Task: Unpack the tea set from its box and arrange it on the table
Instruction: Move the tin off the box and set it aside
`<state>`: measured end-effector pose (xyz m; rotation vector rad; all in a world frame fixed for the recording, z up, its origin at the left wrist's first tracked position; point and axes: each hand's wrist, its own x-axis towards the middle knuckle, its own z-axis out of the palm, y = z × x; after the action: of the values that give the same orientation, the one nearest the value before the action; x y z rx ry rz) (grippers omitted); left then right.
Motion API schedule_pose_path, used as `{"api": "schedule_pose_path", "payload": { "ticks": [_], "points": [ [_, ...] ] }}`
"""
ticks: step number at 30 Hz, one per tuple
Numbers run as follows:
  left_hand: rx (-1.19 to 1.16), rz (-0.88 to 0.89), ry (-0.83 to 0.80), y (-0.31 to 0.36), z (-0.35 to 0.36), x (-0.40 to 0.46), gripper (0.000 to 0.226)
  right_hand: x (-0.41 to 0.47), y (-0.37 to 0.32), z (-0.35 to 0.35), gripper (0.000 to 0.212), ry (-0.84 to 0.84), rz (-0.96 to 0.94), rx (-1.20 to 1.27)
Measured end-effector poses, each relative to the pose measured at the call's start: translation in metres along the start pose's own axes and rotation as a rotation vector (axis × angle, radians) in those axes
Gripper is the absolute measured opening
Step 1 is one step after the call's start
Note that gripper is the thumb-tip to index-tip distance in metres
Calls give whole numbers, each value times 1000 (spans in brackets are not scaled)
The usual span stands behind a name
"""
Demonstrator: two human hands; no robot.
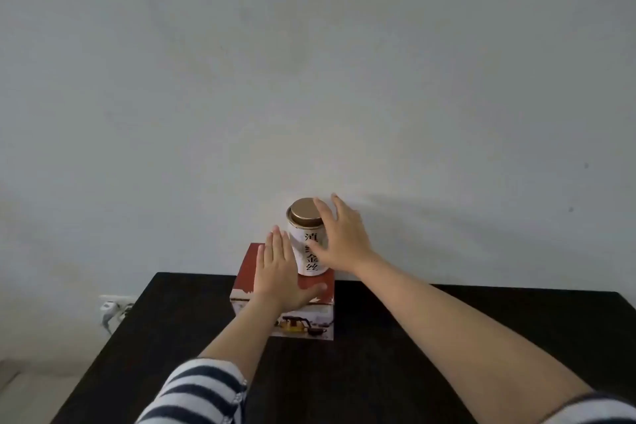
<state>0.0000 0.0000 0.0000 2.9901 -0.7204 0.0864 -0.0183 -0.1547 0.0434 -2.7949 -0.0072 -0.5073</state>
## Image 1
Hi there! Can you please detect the person's right hand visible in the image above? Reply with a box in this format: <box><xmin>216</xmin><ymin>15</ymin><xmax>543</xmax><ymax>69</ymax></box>
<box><xmin>311</xmin><ymin>193</ymin><xmax>378</xmax><ymax>274</ymax></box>

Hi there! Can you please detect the person's left hand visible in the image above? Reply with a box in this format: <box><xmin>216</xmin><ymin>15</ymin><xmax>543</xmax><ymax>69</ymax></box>
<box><xmin>253</xmin><ymin>225</ymin><xmax>328</xmax><ymax>314</ymax></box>

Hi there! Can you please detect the red cardboard tea set box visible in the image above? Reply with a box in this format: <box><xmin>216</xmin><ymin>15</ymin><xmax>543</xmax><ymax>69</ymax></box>
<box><xmin>229</xmin><ymin>242</ymin><xmax>337</xmax><ymax>341</ymax></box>

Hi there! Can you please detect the white tea tin gold lid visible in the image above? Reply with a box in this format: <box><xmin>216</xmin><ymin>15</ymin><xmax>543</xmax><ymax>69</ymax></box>
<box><xmin>286</xmin><ymin>197</ymin><xmax>331</xmax><ymax>277</ymax></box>

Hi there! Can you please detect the person's right forearm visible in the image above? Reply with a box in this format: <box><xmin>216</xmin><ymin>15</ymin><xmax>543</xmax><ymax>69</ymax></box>
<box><xmin>347</xmin><ymin>252</ymin><xmax>595</xmax><ymax>424</ymax></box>

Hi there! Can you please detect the dark wooden table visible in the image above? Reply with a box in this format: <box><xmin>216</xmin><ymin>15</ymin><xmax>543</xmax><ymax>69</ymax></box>
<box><xmin>49</xmin><ymin>272</ymin><xmax>636</xmax><ymax>424</ymax></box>

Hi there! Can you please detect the striped shirt sleeve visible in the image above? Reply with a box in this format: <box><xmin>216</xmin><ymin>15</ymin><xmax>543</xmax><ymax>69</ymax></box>
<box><xmin>134</xmin><ymin>358</ymin><xmax>248</xmax><ymax>424</ymax></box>
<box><xmin>539</xmin><ymin>391</ymin><xmax>636</xmax><ymax>424</ymax></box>

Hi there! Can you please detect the white wall socket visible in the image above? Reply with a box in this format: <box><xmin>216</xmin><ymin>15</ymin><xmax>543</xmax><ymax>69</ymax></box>
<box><xmin>98</xmin><ymin>294</ymin><xmax>138</xmax><ymax>313</ymax></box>

